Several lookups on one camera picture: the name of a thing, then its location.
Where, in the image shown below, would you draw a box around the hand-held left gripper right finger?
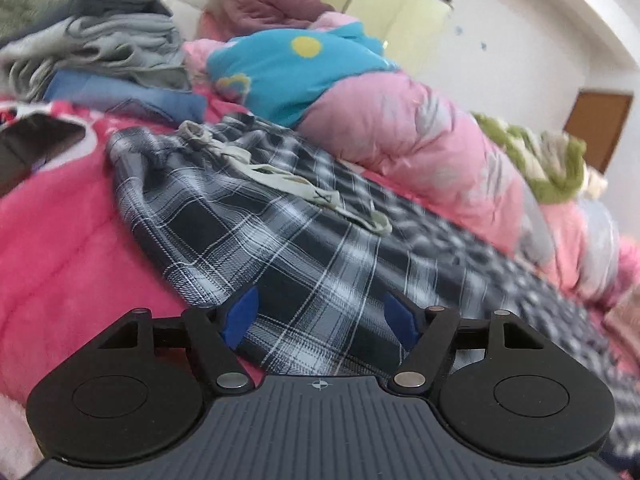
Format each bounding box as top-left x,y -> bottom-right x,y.
384,292 -> 546,396

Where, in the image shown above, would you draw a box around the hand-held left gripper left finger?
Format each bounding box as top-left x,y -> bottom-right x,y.
95,287 -> 261,396

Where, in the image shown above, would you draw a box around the black white plaid pants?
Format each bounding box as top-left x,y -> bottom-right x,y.
105,115 -> 640,456

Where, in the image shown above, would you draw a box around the pink floral bed blanket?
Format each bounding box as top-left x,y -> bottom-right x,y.
0,82 -> 640,480

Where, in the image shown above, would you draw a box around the pink floral duvet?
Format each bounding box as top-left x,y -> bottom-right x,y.
182,10 -> 640,311

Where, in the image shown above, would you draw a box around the green cream fleece blanket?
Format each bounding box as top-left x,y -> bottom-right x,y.
472,112 -> 608,206

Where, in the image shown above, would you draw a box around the pink checked folded garment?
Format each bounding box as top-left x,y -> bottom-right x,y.
602,287 -> 640,346

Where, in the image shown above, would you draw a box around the black phone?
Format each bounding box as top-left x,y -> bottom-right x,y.
0,112 -> 87,198

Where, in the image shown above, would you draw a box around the brown wooden door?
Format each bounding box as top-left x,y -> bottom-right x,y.
562,89 -> 634,173

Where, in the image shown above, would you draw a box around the pale yellow wardrobe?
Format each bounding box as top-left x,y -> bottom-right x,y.
305,0 -> 453,76

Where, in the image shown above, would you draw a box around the grey folded garment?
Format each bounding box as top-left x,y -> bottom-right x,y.
0,12 -> 193,103

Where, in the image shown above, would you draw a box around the dark folded garment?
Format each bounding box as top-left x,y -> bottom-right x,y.
65,0 -> 173,18

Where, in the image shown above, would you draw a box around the green patterned pillow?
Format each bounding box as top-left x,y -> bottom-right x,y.
0,0 -> 78,43

